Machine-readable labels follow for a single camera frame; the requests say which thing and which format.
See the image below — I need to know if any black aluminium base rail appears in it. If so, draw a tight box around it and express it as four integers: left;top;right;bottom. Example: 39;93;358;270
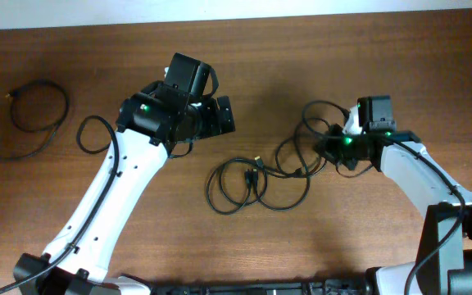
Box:
112;275;384;295

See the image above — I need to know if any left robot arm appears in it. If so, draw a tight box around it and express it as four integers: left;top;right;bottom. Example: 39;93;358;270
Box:
13;53;235;294

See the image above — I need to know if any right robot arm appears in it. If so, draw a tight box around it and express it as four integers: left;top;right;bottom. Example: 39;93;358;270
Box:
314;96;472;294

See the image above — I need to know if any black usb cable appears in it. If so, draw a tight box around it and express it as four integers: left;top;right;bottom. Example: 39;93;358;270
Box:
205;117;332;216

